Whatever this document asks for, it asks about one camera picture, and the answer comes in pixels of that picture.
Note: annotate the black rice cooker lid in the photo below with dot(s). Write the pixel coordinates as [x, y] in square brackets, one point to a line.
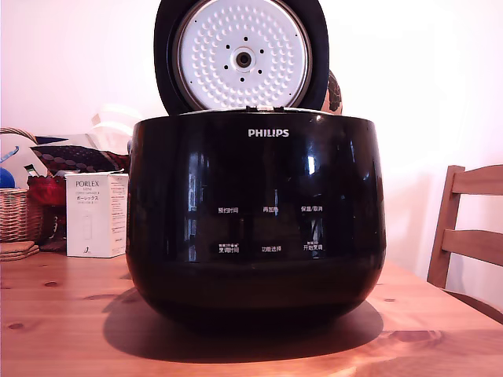
[243, 59]

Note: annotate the black Philips rice cooker body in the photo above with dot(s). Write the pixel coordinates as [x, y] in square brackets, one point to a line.
[255, 176]

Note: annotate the brown globe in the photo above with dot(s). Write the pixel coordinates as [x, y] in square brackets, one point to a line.
[336, 92]

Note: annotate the white plastic item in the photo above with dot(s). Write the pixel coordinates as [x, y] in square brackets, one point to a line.
[114, 125]

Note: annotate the white Porlex box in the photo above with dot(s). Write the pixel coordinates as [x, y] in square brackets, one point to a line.
[94, 220]

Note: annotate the dark dotted patterned cloth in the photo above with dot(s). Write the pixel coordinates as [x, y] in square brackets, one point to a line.
[78, 157]

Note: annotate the wooden ladder-back chair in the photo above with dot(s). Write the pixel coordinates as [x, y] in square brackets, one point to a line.
[460, 243]

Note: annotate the wicker basket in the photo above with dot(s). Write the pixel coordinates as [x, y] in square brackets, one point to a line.
[15, 216]

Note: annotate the stack of cork coasters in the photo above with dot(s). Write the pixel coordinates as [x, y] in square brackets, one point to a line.
[17, 250]

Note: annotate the blue striped ribbon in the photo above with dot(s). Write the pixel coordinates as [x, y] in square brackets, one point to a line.
[9, 154]

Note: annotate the blue ball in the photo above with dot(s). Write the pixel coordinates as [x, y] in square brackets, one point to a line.
[5, 178]

